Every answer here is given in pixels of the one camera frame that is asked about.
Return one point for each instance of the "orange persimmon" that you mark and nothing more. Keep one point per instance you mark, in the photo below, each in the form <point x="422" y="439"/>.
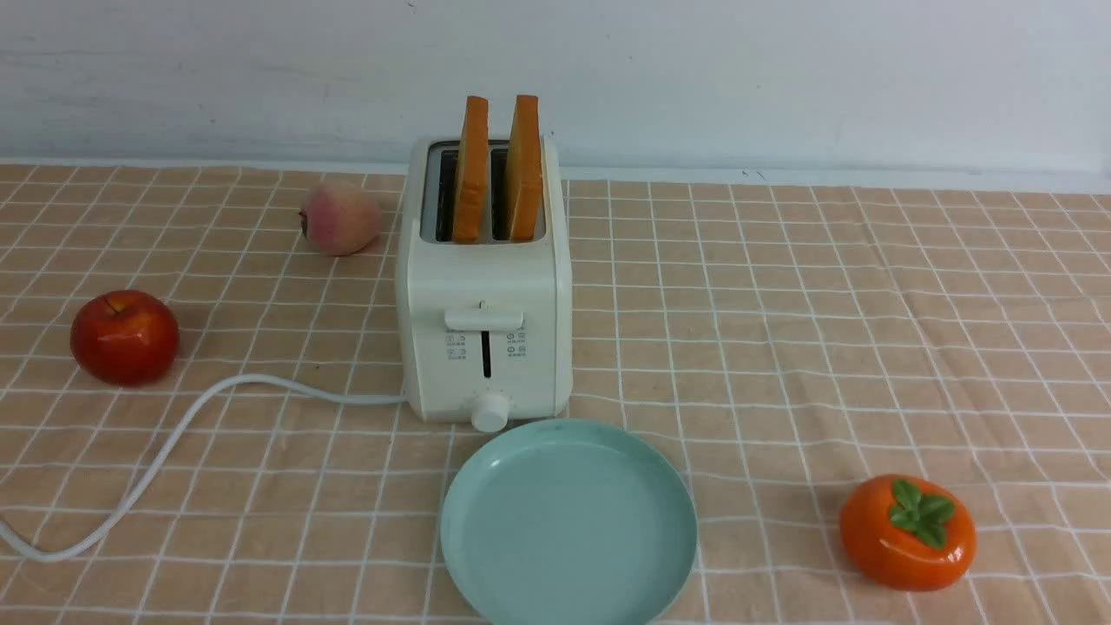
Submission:
<point x="907" y="533"/>

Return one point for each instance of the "red apple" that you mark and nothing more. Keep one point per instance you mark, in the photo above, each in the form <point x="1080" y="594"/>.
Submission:
<point x="125" y="338"/>

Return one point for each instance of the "toast slice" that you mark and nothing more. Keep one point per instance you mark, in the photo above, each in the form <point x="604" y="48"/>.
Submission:
<point x="523" y="174"/>
<point x="472" y="174"/>

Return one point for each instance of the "light blue plate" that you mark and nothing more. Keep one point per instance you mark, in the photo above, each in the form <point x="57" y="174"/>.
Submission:
<point x="568" y="522"/>

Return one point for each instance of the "pink peach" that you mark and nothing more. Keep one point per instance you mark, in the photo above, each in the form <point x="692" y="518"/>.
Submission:
<point x="339" y="218"/>

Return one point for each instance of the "orange checkered tablecloth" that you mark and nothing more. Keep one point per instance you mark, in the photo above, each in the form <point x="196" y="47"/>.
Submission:
<point x="780" y="345"/>

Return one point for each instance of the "white two-slot toaster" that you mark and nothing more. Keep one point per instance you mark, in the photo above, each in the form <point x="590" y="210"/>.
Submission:
<point x="485" y="329"/>

